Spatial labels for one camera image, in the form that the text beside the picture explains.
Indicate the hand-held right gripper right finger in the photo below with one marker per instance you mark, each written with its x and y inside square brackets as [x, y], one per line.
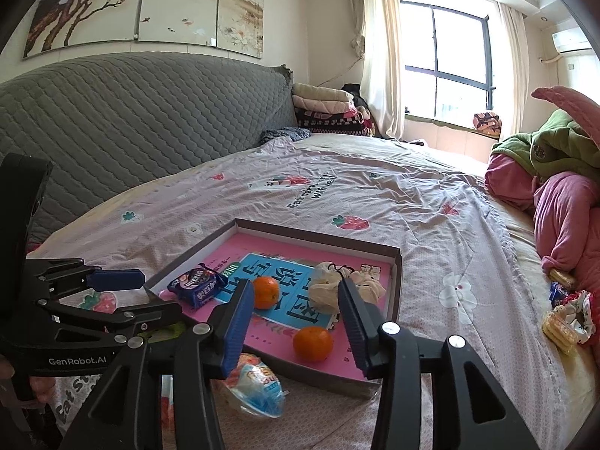
[356, 333]

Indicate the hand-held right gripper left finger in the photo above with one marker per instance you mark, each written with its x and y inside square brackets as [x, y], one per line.
[236, 333]

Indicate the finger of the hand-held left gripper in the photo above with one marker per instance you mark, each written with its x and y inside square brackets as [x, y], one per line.
[117, 280]
[140, 318]

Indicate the green fluffy scrunchie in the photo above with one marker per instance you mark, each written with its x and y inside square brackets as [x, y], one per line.
[164, 333]

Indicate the orange tangerine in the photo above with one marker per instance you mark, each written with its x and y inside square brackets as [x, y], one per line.
[313, 344]
[266, 293]

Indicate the toy egg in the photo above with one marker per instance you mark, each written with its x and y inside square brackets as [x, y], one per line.
[255, 386]

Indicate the grey cardboard box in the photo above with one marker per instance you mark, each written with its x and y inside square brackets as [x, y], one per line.
[328, 384]

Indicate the blue cookie packet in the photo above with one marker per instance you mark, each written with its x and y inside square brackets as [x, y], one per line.
[197, 288]

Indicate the person's left hand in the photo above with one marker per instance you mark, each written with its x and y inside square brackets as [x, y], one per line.
[44, 389]

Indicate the grey quilted headboard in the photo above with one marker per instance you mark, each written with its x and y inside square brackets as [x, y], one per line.
[140, 117]

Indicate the small blue candy packet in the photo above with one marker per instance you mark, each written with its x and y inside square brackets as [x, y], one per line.
[558, 294]

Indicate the yellow wafer packet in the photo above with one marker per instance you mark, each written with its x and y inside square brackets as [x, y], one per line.
[562, 277]

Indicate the snack packets near quilt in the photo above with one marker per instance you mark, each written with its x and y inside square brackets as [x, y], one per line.
[579, 311]

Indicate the stack of folded blankets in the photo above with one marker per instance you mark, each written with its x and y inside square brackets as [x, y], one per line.
[323, 108]

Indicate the dark bag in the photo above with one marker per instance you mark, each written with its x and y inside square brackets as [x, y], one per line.
[356, 98]

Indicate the pink quilt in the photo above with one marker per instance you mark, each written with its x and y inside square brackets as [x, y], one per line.
[567, 215]

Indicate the patterned cushion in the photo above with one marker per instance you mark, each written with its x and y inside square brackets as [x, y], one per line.
[487, 124]

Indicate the green garment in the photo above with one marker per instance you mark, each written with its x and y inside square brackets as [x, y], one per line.
[553, 145]

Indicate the cream curtain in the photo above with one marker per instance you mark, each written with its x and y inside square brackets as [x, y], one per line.
[382, 56]
[513, 65]

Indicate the dark framed window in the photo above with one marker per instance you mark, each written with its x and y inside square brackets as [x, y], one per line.
[450, 56]

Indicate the white air conditioner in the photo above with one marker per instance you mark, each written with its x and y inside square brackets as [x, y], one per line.
[572, 40]

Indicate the flower tree wall painting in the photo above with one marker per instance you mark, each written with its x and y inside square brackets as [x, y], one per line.
[164, 4]

